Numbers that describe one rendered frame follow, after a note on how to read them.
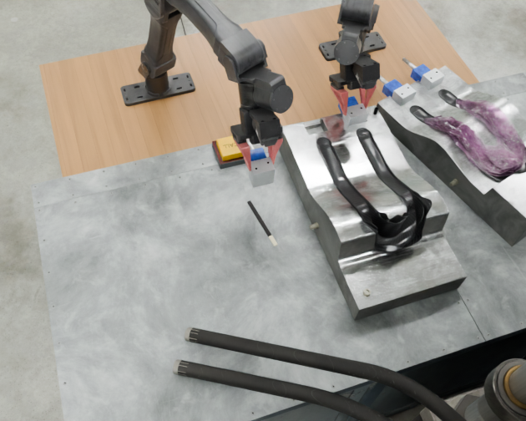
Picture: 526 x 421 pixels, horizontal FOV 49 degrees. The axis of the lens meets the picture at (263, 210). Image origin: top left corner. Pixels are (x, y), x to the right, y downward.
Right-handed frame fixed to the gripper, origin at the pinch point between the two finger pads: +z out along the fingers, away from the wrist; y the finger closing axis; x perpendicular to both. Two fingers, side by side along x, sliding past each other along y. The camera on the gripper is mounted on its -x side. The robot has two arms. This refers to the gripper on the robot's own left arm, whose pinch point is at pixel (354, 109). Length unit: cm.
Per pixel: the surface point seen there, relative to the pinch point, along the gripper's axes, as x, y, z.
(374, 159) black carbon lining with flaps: -10.8, 0.0, 9.2
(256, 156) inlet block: -11.3, -29.2, 0.7
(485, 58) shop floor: 122, 126, 42
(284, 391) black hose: -51, -39, 31
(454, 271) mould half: -38.6, 5.2, 26.1
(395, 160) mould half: -12.9, 4.5, 10.0
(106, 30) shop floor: 182, -54, 6
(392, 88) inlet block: 8.7, 15.2, 0.5
